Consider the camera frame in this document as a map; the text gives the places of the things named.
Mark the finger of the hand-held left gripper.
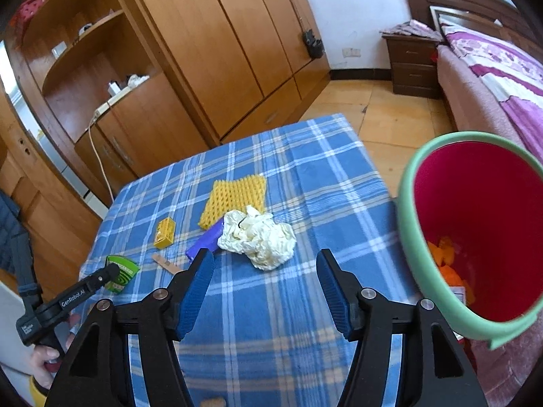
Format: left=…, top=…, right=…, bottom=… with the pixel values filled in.
left=53, top=264, right=120, bottom=312

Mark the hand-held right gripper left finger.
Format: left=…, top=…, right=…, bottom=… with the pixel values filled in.
left=44, top=248, right=216, bottom=407

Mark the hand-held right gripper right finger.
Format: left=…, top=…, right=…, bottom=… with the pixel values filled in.
left=316, top=249, right=488, bottom=407

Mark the tan adhesive bandage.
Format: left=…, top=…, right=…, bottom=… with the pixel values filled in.
left=152, top=253, right=181, bottom=274

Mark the green cardboard box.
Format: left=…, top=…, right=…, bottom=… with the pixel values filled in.
left=104, top=254, right=140, bottom=294

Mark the purple wrapper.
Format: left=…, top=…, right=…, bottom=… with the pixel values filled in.
left=185, top=218, right=225, bottom=261

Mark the small yellow box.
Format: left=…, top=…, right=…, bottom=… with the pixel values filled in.
left=153, top=218, right=178, bottom=249

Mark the white plastic bag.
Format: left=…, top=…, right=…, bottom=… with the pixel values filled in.
left=217, top=206, right=297, bottom=271

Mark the yellow foam net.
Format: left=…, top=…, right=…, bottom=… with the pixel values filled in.
left=199, top=175, right=268, bottom=230

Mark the orange foam net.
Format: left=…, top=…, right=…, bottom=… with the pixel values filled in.
left=426, top=237, right=467, bottom=302

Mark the red bucket with green rim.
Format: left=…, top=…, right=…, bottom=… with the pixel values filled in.
left=396, top=131, right=543, bottom=350

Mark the person's left forearm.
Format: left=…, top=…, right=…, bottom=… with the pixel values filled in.
left=27, top=375, right=49, bottom=407

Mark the person's left hand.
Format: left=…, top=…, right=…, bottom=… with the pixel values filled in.
left=31, top=314, right=81, bottom=389

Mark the blue plaid blanket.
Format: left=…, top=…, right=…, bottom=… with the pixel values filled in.
left=78, top=113, right=425, bottom=407

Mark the wooden door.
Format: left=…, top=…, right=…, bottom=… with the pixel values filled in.
left=0, top=89, right=102, bottom=280

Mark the dark jacket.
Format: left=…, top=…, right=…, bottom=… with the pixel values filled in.
left=0, top=191, right=32, bottom=272

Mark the wooden shelf cabinet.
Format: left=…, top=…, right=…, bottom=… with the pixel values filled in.
left=4, top=0, right=213, bottom=204

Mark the white power strip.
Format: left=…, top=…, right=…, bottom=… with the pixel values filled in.
left=93, top=89, right=136, bottom=119

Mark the dark wooden nightstand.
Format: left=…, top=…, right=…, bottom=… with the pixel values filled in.
left=382, top=34, right=444, bottom=100

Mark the wooden wardrobe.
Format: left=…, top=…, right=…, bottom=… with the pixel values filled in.
left=123, top=0, right=332, bottom=145

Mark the bed with purple bedding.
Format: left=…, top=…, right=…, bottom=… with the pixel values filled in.
left=439, top=13, right=543, bottom=187

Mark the folded pink cloth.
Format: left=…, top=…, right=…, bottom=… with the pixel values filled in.
left=379, top=20, right=444, bottom=41

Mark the pink dotted basket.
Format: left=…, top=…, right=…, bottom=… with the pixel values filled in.
left=17, top=0, right=47, bottom=24

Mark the dark wooden headboard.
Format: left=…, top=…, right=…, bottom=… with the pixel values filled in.
left=401, top=0, right=543, bottom=47

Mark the white power cable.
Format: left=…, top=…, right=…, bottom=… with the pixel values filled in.
left=87, top=116, right=115, bottom=200

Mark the black camera bag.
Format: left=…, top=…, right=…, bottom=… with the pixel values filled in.
left=302, top=29, right=323, bottom=59

